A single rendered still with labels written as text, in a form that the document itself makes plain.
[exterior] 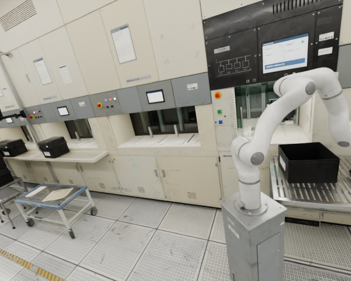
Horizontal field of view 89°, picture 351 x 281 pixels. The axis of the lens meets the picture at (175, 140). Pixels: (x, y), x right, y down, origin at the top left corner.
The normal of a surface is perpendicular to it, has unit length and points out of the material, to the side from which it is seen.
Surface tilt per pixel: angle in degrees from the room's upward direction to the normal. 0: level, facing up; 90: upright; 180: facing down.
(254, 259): 90
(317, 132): 90
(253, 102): 90
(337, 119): 68
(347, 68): 90
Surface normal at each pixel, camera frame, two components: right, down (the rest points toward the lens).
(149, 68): -0.39, 0.38
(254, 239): 0.36, 0.25
